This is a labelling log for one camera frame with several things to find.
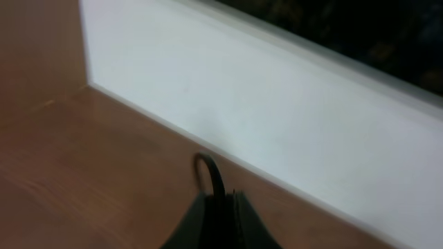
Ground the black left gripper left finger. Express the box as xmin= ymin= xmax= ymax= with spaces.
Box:
xmin=161 ymin=192 xmax=217 ymax=249

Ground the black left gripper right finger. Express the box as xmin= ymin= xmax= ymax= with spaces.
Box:
xmin=228 ymin=192 xmax=282 ymax=249

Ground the black USB cable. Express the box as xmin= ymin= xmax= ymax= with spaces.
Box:
xmin=192 ymin=152 xmax=226 ymax=208

